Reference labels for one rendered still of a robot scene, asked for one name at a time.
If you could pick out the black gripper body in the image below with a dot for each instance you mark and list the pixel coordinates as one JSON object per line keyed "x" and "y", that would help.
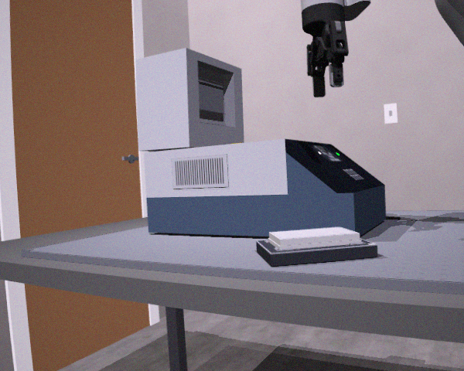
{"x": 315, "y": 21}

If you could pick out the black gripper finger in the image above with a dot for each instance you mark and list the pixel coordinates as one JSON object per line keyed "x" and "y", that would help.
{"x": 318, "y": 79}
{"x": 337, "y": 34}

